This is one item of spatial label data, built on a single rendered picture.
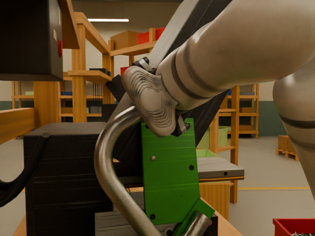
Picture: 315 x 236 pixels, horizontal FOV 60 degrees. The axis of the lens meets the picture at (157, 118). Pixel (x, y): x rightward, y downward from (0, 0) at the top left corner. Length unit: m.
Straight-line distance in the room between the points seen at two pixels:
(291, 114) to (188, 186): 0.35
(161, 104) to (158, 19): 9.58
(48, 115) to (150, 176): 0.83
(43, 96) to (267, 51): 1.18
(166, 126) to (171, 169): 0.26
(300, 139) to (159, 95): 0.15
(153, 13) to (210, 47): 9.69
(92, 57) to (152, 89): 9.49
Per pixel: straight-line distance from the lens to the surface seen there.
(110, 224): 0.57
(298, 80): 0.26
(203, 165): 0.77
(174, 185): 0.57
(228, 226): 0.98
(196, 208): 0.58
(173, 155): 0.57
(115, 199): 0.45
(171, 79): 0.31
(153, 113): 0.31
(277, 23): 0.19
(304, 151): 0.30
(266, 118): 10.36
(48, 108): 1.31
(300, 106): 0.25
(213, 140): 3.16
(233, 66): 0.23
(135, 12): 9.95
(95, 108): 9.13
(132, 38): 4.51
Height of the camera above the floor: 1.31
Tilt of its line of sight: 4 degrees down
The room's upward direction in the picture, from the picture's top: straight up
